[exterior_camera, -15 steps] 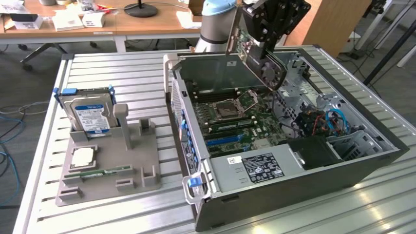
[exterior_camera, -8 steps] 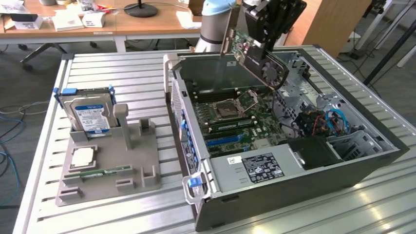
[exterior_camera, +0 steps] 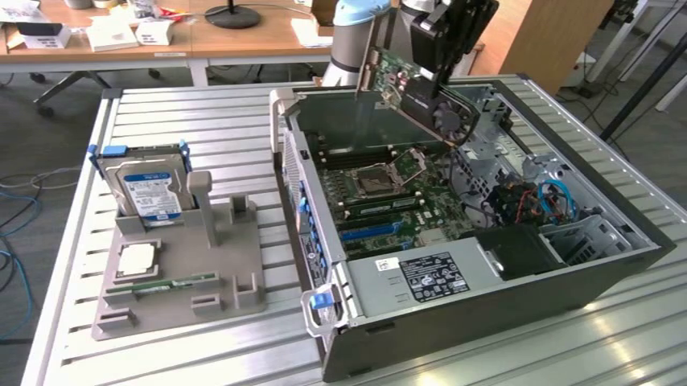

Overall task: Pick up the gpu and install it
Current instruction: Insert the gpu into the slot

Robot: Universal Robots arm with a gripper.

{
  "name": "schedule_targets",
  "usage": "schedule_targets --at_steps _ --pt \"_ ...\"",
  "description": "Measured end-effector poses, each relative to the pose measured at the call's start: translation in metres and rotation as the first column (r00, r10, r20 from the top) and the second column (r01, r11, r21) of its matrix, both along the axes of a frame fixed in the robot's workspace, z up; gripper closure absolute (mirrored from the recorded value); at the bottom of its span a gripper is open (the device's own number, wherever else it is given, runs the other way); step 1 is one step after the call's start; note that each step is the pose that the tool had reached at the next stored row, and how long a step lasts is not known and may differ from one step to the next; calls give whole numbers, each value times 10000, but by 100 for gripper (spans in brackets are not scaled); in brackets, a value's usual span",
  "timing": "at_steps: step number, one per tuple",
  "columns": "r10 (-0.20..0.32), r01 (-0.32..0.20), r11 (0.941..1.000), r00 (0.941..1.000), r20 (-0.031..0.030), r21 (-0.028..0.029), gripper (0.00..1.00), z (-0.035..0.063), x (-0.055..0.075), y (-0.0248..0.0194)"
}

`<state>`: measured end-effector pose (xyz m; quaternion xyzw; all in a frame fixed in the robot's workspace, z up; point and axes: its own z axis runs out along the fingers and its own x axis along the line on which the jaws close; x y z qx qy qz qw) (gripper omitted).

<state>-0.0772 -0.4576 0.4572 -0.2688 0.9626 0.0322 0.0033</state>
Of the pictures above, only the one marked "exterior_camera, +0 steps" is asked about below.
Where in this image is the installed green RAM stick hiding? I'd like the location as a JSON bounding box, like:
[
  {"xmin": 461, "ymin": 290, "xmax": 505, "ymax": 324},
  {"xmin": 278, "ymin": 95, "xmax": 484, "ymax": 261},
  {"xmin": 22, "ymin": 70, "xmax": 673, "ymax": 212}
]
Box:
[{"xmin": 346, "ymin": 196, "xmax": 421, "ymax": 218}]

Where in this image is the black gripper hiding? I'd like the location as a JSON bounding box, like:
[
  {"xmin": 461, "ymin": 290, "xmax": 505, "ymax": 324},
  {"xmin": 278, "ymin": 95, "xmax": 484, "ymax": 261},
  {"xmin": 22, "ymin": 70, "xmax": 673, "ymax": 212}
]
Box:
[{"xmin": 435, "ymin": 0, "xmax": 501, "ymax": 86}]

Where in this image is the silver CPU chip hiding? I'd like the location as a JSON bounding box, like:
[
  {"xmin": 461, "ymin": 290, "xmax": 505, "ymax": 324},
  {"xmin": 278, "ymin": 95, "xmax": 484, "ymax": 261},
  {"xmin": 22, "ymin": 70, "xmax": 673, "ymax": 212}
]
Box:
[{"xmin": 115, "ymin": 244, "xmax": 161, "ymax": 277}]

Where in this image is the white box with black top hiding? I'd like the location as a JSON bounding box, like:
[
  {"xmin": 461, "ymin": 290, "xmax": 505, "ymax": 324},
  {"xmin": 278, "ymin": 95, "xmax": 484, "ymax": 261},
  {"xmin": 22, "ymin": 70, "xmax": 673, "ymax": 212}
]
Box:
[{"xmin": 14, "ymin": 22, "xmax": 74, "ymax": 50}]

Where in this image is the dark grey PC case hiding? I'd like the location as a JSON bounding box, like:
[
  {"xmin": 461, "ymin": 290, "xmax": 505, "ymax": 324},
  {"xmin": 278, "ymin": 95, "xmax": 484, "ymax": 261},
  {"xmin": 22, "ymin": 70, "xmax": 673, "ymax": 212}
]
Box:
[{"xmin": 267, "ymin": 73, "xmax": 678, "ymax": 383}]

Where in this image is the hard disk with blue caddy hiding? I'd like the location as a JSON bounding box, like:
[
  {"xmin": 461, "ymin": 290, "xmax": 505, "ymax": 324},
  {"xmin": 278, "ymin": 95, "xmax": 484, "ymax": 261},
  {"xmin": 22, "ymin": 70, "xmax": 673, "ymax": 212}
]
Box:
[{"xmin": 87, "ymin": 139, "xmax": 194, "ymax": 228}]

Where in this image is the blue floor cable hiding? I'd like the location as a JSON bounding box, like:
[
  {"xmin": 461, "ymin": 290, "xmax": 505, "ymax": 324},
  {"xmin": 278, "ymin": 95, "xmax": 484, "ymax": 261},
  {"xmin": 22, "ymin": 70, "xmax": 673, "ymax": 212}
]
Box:
[{"xmin": 0, "ymin": 191, "xmax": 43, "ymax": 343}]

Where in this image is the black round lamp base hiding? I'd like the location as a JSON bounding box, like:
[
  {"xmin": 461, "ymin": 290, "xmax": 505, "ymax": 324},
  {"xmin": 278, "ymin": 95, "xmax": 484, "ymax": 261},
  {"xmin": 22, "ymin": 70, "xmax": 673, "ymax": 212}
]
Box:
[{"xmin": 203, "ymin": 0, "xmax": 263, "ymax": 30}]

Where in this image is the blue disk wire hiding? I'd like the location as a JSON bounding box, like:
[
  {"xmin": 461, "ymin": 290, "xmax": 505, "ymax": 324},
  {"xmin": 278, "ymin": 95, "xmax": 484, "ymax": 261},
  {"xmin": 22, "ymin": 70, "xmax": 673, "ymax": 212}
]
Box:
[{"xmin": 540, "ymin": 179, "xmax": 580, "ymax": 224}]

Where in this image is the plain white box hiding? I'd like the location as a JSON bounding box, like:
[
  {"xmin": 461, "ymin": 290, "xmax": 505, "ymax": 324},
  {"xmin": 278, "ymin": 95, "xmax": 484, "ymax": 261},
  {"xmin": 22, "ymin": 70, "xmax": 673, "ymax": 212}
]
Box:
[{"xmin": 86, "ymin": 16, "xmax": 141, "ymax": 53}]

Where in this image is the blue expansion slot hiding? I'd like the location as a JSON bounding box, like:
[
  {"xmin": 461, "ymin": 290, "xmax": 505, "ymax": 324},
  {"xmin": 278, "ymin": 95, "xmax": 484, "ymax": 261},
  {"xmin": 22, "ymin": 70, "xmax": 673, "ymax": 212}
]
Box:
[{"xmin": 341, "ymin": 224, "xmax": 405, "ymax": 242}]

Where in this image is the green motherboard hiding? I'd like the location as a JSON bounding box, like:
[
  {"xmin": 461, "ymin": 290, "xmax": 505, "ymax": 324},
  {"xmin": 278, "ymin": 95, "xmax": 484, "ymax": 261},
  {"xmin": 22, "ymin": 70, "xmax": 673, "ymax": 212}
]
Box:
[{"xmin": 317, "ymin": 140, "xmax": 480, "ymax": 261}]

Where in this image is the brown cardboard box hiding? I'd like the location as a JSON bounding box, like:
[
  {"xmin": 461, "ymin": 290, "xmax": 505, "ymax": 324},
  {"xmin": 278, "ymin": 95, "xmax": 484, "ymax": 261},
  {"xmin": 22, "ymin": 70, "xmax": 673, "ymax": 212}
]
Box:
[{"xmin": 311, "ymin": 0, "xmax": 338, "ymax": 28}]

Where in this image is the grey plastic parts rack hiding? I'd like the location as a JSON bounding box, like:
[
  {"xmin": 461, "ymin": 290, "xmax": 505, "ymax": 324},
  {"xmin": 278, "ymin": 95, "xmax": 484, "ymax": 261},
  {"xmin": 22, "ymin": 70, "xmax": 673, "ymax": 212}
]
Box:
[{"xmin": 91, "ymin": 169, "xmax": 270, "ymax": 342}]

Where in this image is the white box with label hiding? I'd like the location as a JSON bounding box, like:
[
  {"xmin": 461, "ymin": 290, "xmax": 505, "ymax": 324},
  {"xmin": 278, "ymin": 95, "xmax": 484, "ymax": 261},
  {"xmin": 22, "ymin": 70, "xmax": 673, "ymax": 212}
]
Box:
[{"xmin": 134, "ymin": 19, "xmax": 177, "ymax": 47}]

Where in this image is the metal socket cover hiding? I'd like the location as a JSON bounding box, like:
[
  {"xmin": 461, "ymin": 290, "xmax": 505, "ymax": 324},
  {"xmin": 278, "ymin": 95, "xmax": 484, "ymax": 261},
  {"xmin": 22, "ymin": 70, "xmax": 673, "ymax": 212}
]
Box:
[{"xmin": 391, "ymin": 147, "xmax": 431, "ymax": 178}]

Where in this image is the white paper stack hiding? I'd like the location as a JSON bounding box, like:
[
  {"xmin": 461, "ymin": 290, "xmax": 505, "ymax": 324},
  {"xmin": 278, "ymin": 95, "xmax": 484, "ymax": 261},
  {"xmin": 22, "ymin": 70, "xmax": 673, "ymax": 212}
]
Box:
[{"xmin": 291, "ymin": 18, "xmax": 335, "ymax": 49}]

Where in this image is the grey power supply unit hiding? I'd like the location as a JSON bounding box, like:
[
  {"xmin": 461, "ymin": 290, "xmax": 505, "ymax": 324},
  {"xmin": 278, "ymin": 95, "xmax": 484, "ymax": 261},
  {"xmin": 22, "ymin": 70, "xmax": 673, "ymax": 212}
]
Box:
[{"xmin": 343, "ymin": 236, "xmax": 506, "ymax": 318}]

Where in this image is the CPU socket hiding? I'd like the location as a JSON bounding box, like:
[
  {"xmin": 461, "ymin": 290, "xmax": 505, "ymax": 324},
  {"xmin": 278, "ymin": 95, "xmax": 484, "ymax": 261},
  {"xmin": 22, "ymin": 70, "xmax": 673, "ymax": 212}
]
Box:
[{"xmin": 349, "ymin": 164, "xmax": 402, "ymax": 198}]

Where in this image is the black tripod pole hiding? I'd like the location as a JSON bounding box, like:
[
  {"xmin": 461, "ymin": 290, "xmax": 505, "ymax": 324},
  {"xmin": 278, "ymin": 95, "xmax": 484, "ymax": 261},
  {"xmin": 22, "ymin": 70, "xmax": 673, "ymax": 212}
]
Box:
[{"xmin": 600, "ymin": 39, "xmax": 687, "ymax": 142}]

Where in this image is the black graphics card green board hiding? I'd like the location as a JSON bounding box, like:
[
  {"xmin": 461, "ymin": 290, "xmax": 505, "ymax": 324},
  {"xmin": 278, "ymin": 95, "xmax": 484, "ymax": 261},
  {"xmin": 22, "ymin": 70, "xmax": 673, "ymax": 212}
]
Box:
[{"xmin": 357, "ymin": 46, "xmax": 482, "ymax": 148}]

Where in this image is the wooden cabinet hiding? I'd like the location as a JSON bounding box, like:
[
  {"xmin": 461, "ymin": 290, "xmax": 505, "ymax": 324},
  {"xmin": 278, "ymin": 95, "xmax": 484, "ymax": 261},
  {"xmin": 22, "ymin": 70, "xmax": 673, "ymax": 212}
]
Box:
[{"xmin": 471, "ymin": 0, "xmax": 617, "ymax": 96}]

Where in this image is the white table frame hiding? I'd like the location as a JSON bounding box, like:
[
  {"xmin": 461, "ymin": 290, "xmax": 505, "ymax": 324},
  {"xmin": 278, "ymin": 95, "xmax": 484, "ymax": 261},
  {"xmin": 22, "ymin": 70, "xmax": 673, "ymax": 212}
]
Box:
[{"xmin": 585, "ymin": 0, "xmax": 687, "ymax": 113}]

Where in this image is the wooden desk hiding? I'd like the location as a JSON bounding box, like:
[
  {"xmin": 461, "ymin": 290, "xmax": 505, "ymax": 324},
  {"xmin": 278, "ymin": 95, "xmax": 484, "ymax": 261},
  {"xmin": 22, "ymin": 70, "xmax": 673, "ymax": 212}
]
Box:
[
  {"xmin": 0, "ymin": 0, "xmax": 195, "ymax": 88},
  {"xmin": 189, "ymin": 0, "xmax": 488, "ymax": 88}
]

